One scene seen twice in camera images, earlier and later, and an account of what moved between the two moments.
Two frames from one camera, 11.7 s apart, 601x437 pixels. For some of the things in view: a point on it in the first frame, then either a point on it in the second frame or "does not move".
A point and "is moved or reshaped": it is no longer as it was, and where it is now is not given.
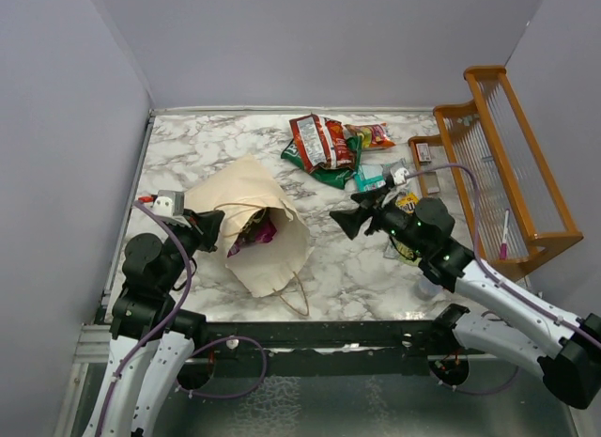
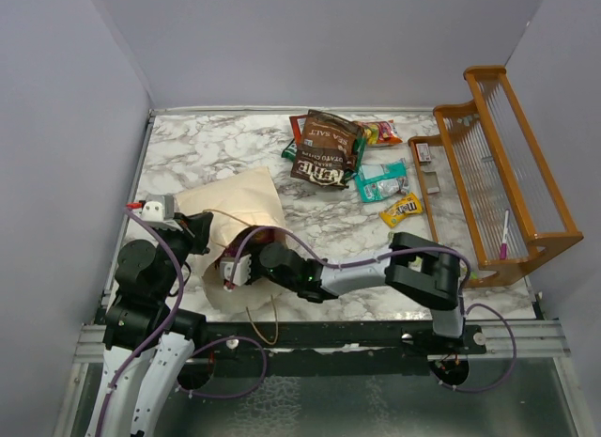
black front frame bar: (331, 348) does not move
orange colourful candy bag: (371, 136) is moved or reshaped
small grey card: (432, 181) does not move
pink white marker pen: (503, 244) does not move
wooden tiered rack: (486, 152) does not move
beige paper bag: (238, 190) is moved or reshaped
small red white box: (423, 151) does not move
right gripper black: (351, 220) to (254, 257)
